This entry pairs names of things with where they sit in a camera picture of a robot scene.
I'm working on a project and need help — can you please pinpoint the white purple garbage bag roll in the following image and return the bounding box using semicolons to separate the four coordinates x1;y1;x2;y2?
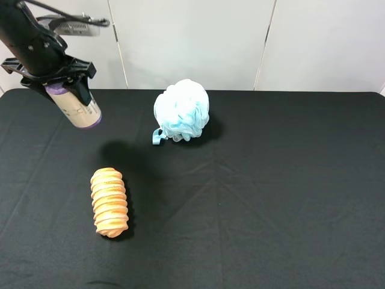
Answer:
45;83;102;129

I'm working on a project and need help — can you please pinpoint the black tablecloth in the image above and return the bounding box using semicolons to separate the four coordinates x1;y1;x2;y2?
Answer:
1;89;384;288

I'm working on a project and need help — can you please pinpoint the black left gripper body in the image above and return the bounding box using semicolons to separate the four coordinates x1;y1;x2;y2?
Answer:
1;55;96;87

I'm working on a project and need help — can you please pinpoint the light blue bath pouf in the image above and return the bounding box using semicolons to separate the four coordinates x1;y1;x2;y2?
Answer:
152;79;209;145

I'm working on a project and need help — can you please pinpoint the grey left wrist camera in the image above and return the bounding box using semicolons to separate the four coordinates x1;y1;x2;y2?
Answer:
37;14;110;37

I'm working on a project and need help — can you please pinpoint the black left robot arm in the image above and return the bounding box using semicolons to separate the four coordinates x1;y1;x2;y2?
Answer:
1;1;96;106

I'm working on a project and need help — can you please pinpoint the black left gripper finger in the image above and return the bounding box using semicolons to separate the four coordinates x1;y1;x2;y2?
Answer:
20;77;55;103
72;76;92;106

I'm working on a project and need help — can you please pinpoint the orange spiral bread loaf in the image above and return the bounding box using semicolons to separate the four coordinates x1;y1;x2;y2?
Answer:
90;167;129;238

